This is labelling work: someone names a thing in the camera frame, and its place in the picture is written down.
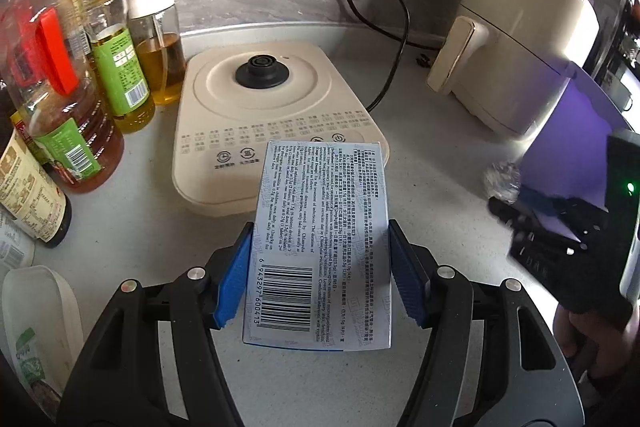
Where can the cream electric kettle base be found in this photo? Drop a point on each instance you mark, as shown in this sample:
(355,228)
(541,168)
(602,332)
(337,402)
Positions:
(280,107)

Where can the black storage rack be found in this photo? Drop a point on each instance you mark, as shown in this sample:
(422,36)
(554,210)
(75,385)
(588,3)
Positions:
(627,57)

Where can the white plastic jug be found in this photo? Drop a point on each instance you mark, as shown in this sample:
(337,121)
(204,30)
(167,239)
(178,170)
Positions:
(35,322)

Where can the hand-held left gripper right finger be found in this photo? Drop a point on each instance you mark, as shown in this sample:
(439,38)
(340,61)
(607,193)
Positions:
(407,277)

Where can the red bowl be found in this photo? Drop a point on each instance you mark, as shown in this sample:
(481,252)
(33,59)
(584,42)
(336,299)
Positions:
(635,7)

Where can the large oil bottle red cap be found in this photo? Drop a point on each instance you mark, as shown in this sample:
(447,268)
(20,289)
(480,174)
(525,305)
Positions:
(55,107)

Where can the small jar white lid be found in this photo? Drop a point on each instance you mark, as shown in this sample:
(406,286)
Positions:
(12,242)

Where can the cream air fryer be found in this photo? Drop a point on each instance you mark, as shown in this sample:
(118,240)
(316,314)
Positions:
(525,32)

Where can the green label oil bottle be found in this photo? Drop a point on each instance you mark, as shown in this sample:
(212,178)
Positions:
(122,77)

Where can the purple plastic bucket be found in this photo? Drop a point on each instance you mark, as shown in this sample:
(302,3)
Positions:
(570,142)

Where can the white printed carton box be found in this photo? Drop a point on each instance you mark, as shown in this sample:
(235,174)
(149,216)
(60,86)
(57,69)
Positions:
(320,247)

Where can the person's right hand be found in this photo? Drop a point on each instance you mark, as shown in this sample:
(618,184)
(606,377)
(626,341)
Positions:
(580,337)

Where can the dark soy sauce bottle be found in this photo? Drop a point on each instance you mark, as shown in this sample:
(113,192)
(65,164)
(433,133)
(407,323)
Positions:
(30,197)

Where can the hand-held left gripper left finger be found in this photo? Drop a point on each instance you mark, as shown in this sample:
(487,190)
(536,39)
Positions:
(232,277)

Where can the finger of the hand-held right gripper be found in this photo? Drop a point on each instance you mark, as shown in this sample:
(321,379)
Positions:
(542,198)
(515,214)

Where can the foil ball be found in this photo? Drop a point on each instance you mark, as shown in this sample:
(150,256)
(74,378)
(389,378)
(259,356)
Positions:
(502,179)

